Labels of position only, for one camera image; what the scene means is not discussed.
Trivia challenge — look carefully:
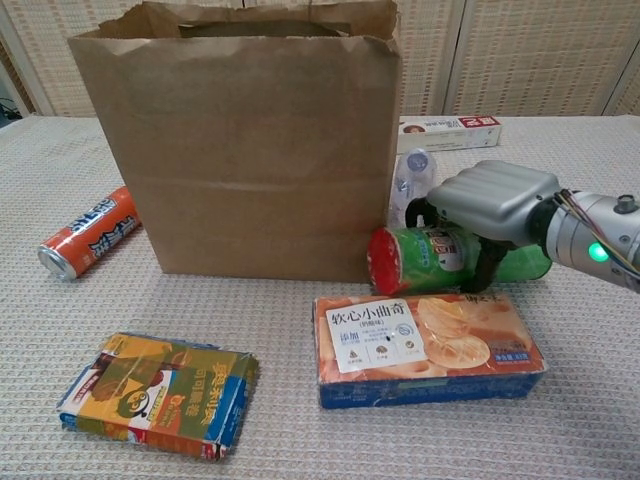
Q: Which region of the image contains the orange soda can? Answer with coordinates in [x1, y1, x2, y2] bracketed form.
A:
[38, 185, 142, 281]

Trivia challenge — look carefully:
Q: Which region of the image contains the yellow blue snack packet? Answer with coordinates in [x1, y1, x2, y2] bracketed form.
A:
[56, 332, 261, 462]

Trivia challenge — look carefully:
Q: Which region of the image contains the brown paper bag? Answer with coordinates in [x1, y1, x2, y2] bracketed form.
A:
[67, 0, 404, 286]

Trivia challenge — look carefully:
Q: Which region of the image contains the woven folding screen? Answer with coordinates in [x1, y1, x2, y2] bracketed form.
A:
[0, 0, 640, 121]

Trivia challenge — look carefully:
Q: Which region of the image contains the red lidded cup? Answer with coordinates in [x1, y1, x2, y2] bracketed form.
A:
[367, 223, 554, 296]

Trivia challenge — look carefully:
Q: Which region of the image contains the blue-orange cookie box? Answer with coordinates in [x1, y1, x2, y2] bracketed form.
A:
[312, 292, 549, 410]

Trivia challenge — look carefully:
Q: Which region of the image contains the beige woven tablecloth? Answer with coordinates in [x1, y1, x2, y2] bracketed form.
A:
[0, 114, 640, 480]

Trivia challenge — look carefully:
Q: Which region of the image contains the long white-red wrap box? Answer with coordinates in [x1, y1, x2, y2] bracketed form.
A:
[397, 114, 503, 154]

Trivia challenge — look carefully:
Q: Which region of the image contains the right silver-black robot hand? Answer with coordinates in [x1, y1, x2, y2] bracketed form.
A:
[403, 160, 561, 295]

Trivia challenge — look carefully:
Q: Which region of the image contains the clear plastic water bottle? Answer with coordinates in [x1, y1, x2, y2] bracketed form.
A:
[389, 148, 439, 226]

